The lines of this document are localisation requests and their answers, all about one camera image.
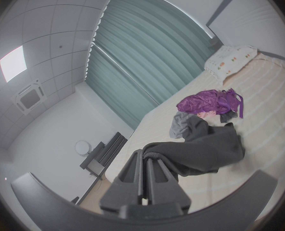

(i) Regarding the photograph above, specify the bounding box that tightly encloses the grey garment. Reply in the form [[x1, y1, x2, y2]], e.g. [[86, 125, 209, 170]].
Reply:
[[169, 111, 193, 139]]

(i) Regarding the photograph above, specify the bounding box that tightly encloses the blue-green curtain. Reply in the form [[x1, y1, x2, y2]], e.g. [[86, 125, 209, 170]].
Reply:
[[92, 0, 216, 105], [84, 45, 160, 131]]

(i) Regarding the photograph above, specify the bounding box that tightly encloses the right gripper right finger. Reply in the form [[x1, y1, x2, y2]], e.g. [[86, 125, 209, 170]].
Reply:
[[145, 159, 192, 213]]

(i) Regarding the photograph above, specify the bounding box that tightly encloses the small black garment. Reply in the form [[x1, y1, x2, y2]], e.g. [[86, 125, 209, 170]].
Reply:
[[220, 111, 238, 124]]

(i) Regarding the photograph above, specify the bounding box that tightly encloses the black chest of drawers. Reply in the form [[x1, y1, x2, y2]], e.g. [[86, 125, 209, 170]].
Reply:
[[98, 132, 128, 170]]

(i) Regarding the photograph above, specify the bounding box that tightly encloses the round white-framed mirror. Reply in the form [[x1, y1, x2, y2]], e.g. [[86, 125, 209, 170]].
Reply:
[[75, 140, 90, 156]]

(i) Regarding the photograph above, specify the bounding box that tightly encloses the white printed pillow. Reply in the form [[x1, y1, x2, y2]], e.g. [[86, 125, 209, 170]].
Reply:
[[204, 45, 258, 86]]

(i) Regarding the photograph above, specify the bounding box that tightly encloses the black top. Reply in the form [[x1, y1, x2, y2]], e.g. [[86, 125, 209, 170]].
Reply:
[[142, 116, 246, 177]]

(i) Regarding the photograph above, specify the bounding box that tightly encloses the ceiling light panel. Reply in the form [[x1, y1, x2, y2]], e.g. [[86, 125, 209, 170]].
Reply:
[[0, 45, 27, 82]]

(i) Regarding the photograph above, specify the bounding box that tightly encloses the ceiling air conditioner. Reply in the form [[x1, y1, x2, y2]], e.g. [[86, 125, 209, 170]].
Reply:
[[12, 78, 48, 115]]

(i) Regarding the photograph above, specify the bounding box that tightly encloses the bed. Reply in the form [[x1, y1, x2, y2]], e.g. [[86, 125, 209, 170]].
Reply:
[[105, 0, 285, 215]]

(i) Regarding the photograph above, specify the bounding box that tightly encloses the purple satin garment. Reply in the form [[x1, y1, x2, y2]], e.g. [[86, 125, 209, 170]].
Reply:
[[176, 88, 244, 119]]

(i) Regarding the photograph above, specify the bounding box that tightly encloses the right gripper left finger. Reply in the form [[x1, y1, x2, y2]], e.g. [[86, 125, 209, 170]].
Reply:
[[100, 149, 145, 213]]

